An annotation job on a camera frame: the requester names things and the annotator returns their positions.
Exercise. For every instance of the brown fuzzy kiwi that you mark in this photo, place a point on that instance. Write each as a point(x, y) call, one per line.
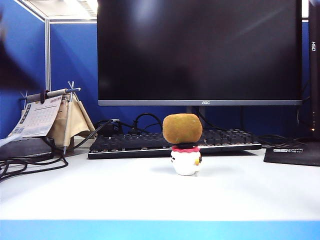
point(182, 128)

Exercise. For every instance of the white doll with flat red hat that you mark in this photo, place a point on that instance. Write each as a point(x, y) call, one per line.
point(185, 162)

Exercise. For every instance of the black flat device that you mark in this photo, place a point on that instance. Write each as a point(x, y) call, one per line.
point(25, 148)

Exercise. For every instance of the black mechanical keyboard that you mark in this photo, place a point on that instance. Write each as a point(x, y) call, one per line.
point(130, 147)

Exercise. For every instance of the black usb hub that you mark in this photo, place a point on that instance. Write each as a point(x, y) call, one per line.
point(108, 128)

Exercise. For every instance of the black AOC monitor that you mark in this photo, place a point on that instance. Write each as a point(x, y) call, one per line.
point(200, 50)

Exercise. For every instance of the beige fabric tent stand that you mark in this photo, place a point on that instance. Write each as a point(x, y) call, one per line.
point(76, 117)

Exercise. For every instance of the paper desk calendar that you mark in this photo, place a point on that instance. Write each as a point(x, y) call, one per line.
point(40, 117)

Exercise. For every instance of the black mouse pad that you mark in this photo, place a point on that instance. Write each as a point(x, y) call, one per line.
point(292, 157)

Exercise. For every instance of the black HSD monitor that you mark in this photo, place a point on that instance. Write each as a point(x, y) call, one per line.
point(314, 75)

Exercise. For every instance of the aluminium partition post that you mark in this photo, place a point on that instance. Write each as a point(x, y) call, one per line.
point(47, 55)

